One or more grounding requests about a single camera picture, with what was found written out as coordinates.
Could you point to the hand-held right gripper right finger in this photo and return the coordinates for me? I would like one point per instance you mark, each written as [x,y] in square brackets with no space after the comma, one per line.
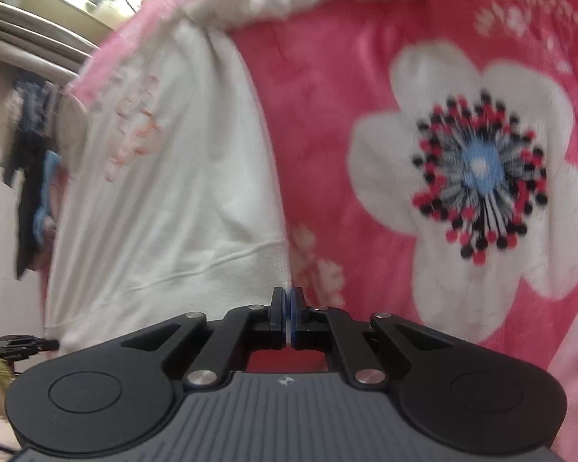
[296,313]

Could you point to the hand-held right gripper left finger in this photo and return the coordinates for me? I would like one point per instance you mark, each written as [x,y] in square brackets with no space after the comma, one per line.
[277,315]

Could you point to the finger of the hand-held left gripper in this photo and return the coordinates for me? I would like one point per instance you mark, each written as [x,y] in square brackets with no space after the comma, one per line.
[24,346]

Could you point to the white long-sleeved top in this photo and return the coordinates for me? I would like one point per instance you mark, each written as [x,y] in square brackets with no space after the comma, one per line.
[173,202]

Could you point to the tall stack of folded clothes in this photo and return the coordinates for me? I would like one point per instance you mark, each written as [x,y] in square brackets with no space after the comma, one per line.
[33,101]

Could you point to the black folded garment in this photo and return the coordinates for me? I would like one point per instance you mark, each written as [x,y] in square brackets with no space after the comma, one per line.
[29,211]

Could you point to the pink floral blanket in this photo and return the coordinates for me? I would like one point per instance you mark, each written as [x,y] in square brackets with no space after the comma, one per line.
[342,82]

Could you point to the grey brown curtain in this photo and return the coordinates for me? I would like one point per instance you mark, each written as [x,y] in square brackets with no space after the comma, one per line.
[29,33]

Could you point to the pink white checked knit garment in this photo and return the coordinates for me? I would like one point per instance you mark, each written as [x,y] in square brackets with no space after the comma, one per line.
[269,0]

